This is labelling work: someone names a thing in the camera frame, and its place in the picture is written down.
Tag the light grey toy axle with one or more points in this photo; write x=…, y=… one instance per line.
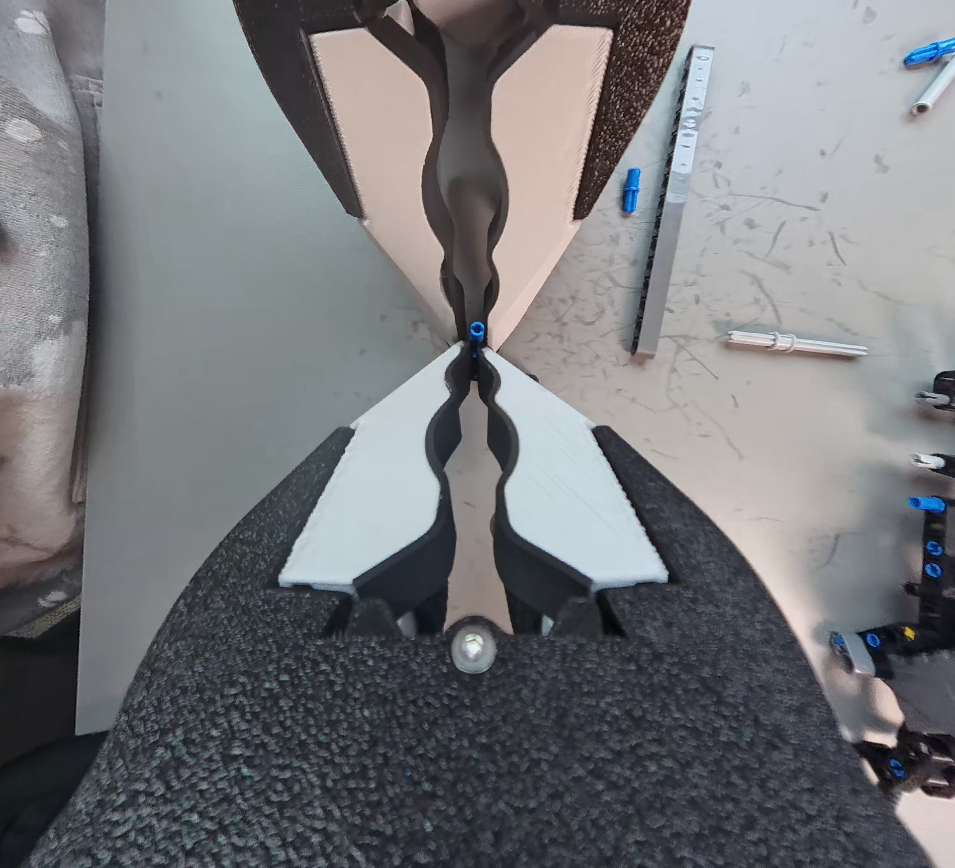
x=821, y=346

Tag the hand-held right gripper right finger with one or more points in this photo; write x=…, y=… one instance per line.
x=574, y=502

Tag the person's camouflage trousers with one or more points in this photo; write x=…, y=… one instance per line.
x=37, y=286

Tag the long grey toy beam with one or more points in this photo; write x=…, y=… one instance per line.
x=675, y=212

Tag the black toy vehicle frame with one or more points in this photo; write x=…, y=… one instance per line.
x=932, y=584

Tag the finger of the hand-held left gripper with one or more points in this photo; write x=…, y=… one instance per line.
x=544, y=137
x=380, y=137

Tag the light grey toy tube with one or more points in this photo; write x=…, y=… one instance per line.
x=932, y=89

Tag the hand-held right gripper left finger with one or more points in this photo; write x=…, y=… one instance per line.
x=358, y=502

